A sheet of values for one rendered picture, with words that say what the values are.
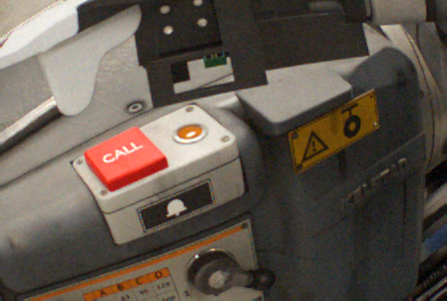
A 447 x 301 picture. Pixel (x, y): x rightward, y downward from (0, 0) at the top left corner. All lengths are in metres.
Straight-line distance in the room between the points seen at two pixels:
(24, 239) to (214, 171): 0.21
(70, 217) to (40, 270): 0.08
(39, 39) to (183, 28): 0.09
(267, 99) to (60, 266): 0.26
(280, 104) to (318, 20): 0.48
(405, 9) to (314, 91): 0.51
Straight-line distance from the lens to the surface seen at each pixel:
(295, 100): 1.04
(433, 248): 1.46
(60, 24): 0.50
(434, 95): 1.30
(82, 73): 0.52
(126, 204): 0.98
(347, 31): 0.57
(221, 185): 1.01
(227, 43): 0.54
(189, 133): 1.02
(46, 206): 0.98
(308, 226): 1.13
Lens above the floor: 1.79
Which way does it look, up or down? 32 degrees down
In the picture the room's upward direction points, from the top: 11 degrees counter-clockwise
